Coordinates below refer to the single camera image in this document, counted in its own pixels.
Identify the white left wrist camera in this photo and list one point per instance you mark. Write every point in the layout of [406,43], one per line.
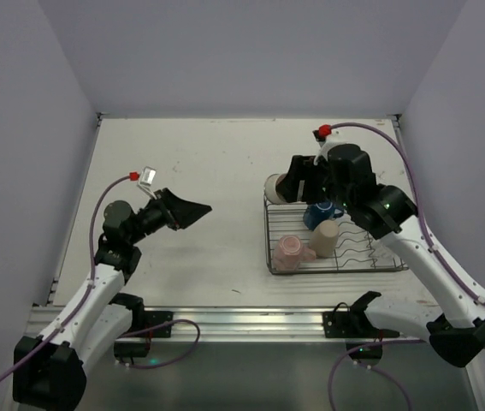
[145,180]

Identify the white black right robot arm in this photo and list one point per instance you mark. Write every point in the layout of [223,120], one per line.
[343,174]

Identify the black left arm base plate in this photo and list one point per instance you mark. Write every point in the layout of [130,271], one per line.
[148,325]

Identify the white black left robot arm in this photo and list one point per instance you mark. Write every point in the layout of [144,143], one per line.
[52,368]

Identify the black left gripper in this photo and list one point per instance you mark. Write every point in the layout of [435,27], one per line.
[169,210]

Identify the beige tall cup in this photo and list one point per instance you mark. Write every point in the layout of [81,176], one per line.
[324,239]

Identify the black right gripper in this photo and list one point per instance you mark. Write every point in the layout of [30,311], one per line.
[295,176]

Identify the pink hexagonal mug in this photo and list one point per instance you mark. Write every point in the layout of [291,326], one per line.
[290,253]

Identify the blue hexagonal mug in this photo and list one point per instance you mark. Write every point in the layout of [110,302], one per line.
[319,212]

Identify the aluminium front rail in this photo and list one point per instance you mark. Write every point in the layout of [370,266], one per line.
[247,324]

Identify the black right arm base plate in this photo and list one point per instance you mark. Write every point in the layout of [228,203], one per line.
[340,322]

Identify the clear glass cup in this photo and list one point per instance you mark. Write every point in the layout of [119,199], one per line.
[383,253]

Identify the grey wire dish rack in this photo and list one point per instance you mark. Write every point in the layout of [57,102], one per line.
[355,250]

